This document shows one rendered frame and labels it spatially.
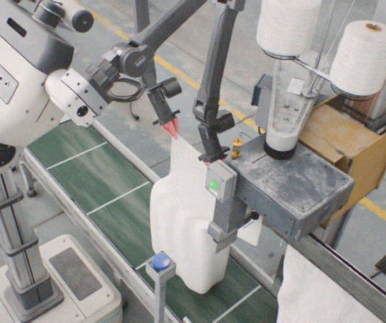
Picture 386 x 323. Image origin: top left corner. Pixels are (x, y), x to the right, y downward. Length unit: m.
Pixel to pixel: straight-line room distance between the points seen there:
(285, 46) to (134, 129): 2.29
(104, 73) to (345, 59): 0.63
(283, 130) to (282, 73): 0.30
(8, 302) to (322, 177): 1.57
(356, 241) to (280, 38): 1.88
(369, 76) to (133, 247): 1.42
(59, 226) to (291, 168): 1.87
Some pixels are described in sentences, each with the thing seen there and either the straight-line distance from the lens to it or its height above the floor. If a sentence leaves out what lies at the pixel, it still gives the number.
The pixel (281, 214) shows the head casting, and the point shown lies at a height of 1.30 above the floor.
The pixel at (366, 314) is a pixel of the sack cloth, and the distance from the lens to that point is 1.51.
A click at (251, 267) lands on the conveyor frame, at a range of 2.23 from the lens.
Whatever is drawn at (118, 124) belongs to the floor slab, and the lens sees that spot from 3.59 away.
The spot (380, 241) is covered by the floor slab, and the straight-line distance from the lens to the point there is 3.10.
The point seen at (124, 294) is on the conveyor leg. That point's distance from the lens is 2.43.
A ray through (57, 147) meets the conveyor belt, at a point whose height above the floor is 0.38.
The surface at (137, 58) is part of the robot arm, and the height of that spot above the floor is 1.54.
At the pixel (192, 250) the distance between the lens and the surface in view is 1.92.
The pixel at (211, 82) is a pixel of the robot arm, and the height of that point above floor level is 1.39.
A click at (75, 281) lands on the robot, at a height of 0.26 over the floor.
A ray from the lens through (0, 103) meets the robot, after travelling 1.47.
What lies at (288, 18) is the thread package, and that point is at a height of 1.64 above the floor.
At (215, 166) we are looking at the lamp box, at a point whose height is 1.33.
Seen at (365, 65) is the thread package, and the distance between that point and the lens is 1.26.
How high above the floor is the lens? 2.19
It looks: 42 degrees down
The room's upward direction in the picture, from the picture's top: 5 degrees clockwise
